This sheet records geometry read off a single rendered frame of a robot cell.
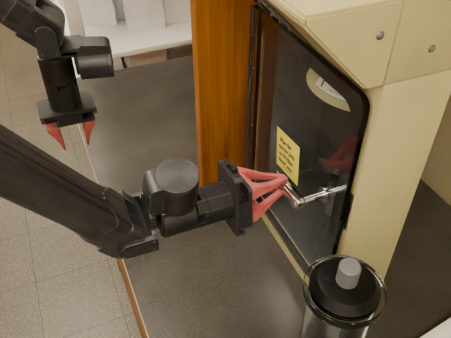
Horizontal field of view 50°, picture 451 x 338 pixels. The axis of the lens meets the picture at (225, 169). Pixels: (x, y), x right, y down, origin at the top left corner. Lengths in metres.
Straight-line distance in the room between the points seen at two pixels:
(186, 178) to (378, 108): 0.25
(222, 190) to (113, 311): 1.42
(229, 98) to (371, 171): 0.38
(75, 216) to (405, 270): 0.65
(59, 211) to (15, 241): 1.86
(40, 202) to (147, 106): 0.87
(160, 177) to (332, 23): 0.28
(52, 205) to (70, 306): 1.57
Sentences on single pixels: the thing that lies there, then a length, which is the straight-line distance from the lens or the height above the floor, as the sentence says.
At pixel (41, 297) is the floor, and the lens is 2.18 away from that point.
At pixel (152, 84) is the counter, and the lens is 1.48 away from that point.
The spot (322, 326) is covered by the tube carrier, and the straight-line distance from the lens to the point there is 0.67.
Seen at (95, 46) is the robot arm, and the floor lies 1.31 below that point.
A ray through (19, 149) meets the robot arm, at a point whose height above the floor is 1.40.
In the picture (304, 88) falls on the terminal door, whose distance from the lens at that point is 0.70.
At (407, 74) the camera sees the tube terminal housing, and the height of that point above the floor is 1.42.
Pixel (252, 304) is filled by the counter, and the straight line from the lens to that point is 0.90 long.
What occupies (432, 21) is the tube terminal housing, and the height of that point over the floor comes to 1.48.
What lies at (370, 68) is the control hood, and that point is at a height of 1.44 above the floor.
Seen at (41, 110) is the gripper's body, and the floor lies 1.19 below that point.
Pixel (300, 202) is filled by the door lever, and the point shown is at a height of 1.21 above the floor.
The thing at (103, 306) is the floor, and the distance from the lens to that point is 2.08.
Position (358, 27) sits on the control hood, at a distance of 0.51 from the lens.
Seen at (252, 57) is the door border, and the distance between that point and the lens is 0.85.
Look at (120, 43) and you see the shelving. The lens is 1.78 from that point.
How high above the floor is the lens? 1.69
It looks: 41 degrees down
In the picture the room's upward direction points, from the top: straight up
